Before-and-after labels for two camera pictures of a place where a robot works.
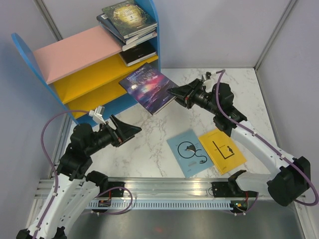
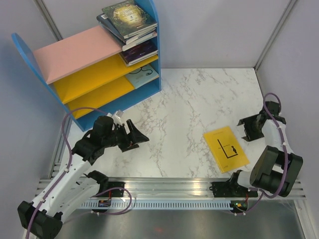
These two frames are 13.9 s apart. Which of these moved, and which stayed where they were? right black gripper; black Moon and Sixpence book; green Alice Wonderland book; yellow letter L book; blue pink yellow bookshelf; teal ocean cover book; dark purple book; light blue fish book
Moved: right black gripper; light blue fish book; yellow letter L book; dark purple book
Stayed: blue pink yellow bookshelf; black Moon and Sixpence book; teal ocean cover book; green Alice Wonderland book
